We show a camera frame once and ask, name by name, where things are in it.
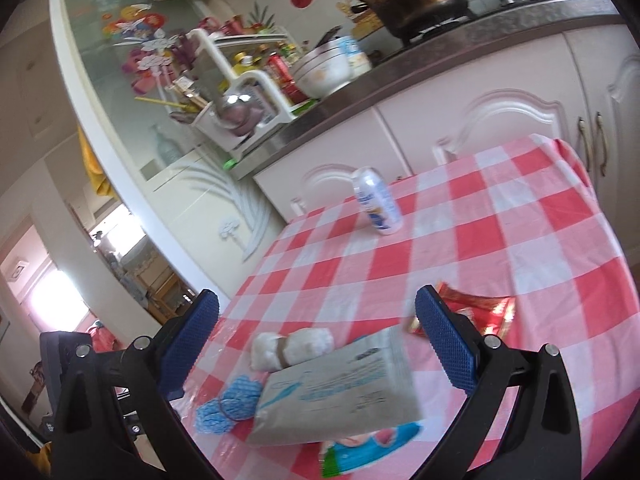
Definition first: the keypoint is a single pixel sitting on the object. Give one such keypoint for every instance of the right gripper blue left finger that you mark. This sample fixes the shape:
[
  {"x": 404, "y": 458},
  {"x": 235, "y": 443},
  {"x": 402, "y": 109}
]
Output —
[{"x": 90, "y": 439}]

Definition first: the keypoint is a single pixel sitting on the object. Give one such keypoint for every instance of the red snack wrapper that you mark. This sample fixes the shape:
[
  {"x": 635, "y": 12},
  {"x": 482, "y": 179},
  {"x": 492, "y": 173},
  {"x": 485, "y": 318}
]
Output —
[{"x": 489, "y": 315}]

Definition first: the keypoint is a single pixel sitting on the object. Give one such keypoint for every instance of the green small lid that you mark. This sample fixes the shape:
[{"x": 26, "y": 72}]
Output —
[{"x": 229, "y": 164}]

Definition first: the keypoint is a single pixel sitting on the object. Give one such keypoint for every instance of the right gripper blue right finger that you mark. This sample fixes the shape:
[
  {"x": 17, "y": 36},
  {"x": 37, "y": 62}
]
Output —
[{"x": 542, "y": 436}]

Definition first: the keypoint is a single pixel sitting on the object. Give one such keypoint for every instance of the yellow hanging cloth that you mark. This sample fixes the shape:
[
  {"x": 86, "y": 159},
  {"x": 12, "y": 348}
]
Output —
[{"x": 97, "y": 177}]

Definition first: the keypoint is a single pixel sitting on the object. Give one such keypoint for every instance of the small white yogurt bottle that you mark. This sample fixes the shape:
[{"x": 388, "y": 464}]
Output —
[{"x": 376, "y": 201}]

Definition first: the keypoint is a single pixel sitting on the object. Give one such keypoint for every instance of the white dish rack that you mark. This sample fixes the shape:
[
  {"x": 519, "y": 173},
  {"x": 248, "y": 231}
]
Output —
[{"x": 241, "y": 85}]

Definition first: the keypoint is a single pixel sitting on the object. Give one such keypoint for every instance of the white wet wipes pack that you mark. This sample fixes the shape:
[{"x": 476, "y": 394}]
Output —
[{"x": 363, "y": 387}]

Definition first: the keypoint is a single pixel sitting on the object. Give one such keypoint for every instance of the white cloth bundle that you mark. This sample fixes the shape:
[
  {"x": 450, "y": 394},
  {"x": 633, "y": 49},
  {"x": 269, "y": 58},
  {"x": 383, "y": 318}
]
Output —
[{"x": 271, "y": 352}]

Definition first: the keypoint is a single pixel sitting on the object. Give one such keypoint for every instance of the white kitchen cabinets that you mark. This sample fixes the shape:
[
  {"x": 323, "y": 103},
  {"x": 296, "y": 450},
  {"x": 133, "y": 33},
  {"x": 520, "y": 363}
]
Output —
[{"x": 544, "y": 86}]

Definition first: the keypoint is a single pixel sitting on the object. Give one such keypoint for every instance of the steel ladle bowl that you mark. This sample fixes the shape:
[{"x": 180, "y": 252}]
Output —
[{"x": 237, "y": 110}]

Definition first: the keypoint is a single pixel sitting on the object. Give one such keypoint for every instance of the wooden chair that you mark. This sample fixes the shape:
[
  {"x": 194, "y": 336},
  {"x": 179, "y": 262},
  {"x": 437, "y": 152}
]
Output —
[{"x": 167, "y": 294}]

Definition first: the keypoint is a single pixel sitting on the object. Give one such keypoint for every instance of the frosted glass sliding door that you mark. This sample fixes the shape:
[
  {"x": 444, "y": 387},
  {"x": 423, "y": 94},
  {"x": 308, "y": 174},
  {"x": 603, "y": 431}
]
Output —
[{"x": 114, "y": 58}]

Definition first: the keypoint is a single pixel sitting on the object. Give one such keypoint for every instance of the blue mesh cloth bundle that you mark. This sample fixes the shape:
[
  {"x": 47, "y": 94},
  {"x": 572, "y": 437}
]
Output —
[{"x": 236, "y": 403}]

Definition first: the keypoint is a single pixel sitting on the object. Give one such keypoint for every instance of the blue green snack wrapper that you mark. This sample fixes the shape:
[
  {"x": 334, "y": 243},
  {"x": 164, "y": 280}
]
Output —
[{"x": 349, "y": 454}]

